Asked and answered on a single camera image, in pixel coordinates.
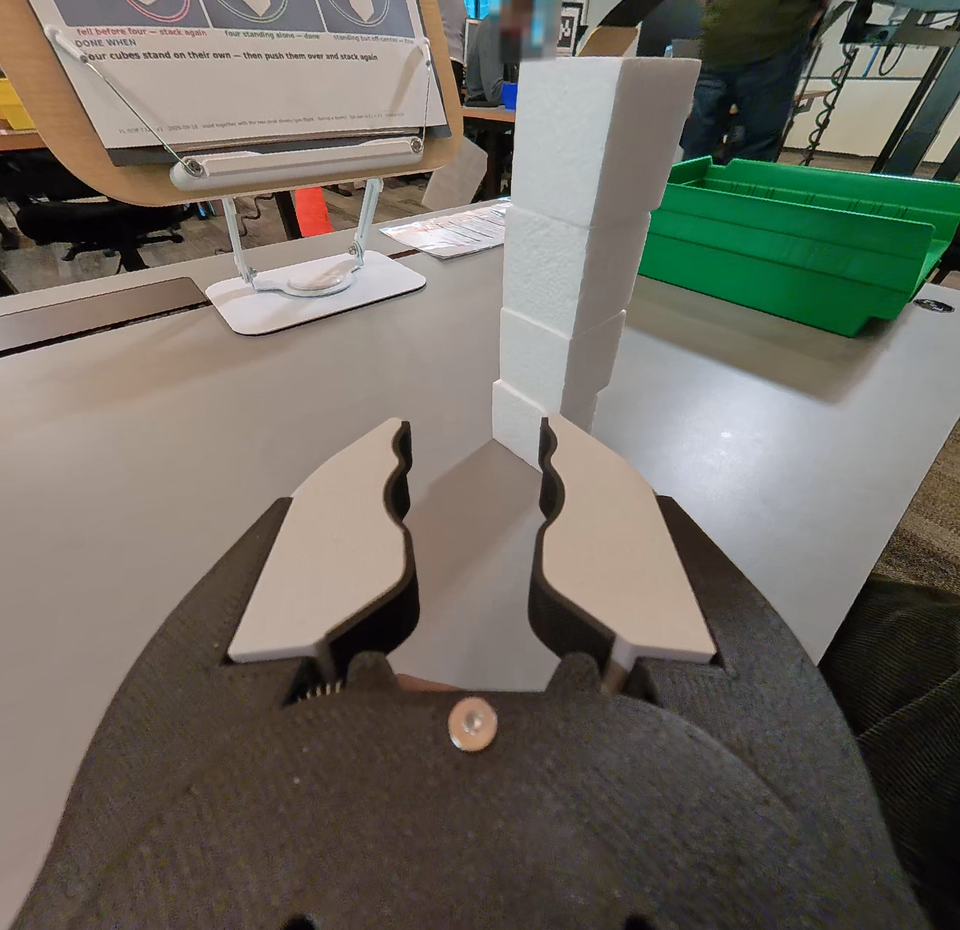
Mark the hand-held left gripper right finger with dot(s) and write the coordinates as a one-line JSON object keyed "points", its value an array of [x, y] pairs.
{"points": [[622, 562]]}

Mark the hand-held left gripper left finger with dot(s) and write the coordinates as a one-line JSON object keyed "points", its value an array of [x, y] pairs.
{"points": [[322, 562]]}

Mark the white foam cube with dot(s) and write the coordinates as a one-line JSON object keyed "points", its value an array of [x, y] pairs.
{"points": [[517, 420], [562, 269], [540, 360], [577, 134]]}

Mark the green plastic bin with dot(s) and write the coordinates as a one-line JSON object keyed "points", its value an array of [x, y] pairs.
{"points": [[750, 292], [787, 187]]}

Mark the person's dark pants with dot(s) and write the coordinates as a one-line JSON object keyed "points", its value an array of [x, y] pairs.
{"points": [[915, 720]]}

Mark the laminated paper sheet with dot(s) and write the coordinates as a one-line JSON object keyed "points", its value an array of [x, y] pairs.
{"points": [[450, 232]]}

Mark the black round desk grommet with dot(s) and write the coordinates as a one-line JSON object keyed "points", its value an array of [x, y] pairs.
{"points": [[936, 304]]}

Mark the black office chair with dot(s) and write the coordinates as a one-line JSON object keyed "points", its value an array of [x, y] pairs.
{"points": [[97, 221]]}

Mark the printed instruction sheet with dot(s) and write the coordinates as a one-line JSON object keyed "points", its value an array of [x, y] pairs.
{"points": [[262, 97]]}

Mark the open cardboard box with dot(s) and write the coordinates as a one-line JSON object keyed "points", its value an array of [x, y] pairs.
{"points": [[607, 41]]}

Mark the black and white marker tag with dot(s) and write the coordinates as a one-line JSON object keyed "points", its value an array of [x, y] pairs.
{"points": [[574, 29]]}

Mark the yellow plastic bin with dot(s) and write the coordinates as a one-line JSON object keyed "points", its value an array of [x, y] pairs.
{"points": [[15, 108]]}

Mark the black standing desk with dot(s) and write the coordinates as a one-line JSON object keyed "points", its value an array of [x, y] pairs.
{"points": [[907, 7]]}

